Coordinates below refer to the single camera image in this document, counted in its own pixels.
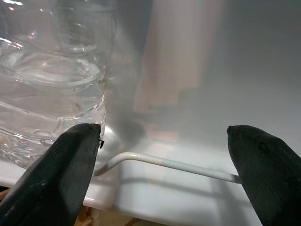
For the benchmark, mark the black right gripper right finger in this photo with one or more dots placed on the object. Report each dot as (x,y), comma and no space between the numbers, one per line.
(270,174)

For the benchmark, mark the white fridge door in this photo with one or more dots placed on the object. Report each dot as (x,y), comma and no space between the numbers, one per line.
(178,202)

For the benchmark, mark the clear plastic water bottle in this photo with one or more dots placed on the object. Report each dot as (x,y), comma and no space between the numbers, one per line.
(47,94)

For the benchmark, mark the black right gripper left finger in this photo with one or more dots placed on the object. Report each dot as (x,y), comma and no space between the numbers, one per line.
(54,179)

